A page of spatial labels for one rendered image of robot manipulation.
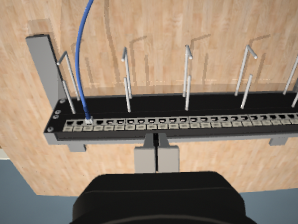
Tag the black patch panel rack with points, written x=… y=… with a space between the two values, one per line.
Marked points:
x=125 y=119

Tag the blue patch cable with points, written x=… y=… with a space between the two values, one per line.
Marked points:
x=85 y=107

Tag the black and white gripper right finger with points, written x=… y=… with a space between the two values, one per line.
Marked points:
x=167 y=155

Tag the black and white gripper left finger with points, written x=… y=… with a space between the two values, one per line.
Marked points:
x=145 y=160

